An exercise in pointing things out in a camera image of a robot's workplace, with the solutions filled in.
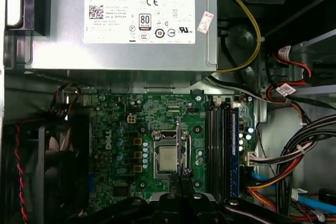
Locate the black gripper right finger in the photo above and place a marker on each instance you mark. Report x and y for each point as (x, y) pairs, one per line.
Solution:
(236, 211)

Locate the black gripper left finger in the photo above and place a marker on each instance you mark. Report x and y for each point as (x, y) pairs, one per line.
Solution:
(126, 211)

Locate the black RAM slot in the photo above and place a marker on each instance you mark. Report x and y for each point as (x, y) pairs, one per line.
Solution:
(219, 150)
(227, 150)
(212, 150)

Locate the blue board connector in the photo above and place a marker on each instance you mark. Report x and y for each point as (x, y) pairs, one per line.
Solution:
(91, 186)

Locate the green motherboard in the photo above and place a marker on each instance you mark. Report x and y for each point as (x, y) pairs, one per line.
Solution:
(105, 171)

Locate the white board power connector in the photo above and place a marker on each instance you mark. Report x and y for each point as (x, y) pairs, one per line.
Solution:
(248, 158)

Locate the silver CPU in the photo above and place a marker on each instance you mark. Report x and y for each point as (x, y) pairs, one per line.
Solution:
(168, 158)

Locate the black case fan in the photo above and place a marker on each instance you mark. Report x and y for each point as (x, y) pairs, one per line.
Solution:
(65, 161)

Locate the white four pin connector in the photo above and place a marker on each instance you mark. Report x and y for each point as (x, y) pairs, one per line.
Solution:
(132, 118)

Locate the black PC case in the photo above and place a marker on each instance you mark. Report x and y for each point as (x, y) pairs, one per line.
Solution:
(157, 83)

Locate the grey power supply unit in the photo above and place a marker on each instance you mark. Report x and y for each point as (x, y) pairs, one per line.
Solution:
(65, 51)

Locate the grey drive cage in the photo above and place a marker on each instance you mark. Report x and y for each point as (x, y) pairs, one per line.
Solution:
(323, 51)

